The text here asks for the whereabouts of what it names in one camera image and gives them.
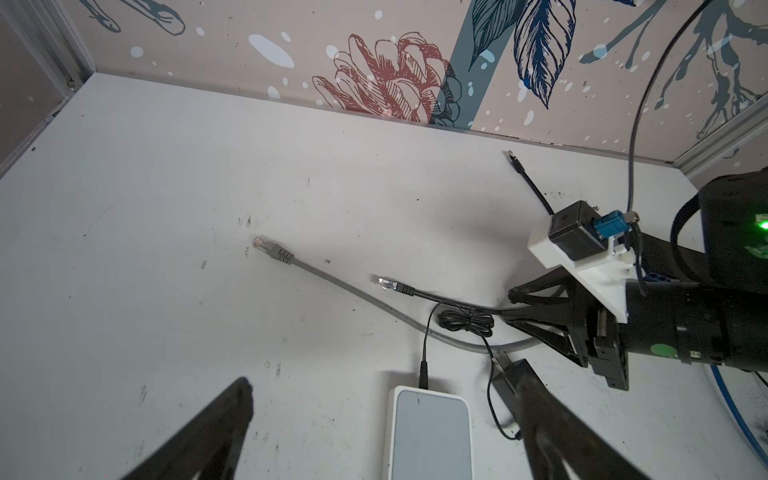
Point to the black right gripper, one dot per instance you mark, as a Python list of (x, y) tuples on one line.
[(593, 337)]

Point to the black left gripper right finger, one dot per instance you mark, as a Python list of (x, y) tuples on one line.
[(556, 441)]

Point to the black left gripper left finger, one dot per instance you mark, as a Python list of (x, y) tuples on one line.
[(209, 446)]

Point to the black power adapter with cord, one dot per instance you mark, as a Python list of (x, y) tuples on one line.
[(453, 318)]

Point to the white small switch box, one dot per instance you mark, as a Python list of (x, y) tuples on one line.
[(427, 436)]

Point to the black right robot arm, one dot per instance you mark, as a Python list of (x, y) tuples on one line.
[(701, 295)]

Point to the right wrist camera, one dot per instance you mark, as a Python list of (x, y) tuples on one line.
[(590, 246)]

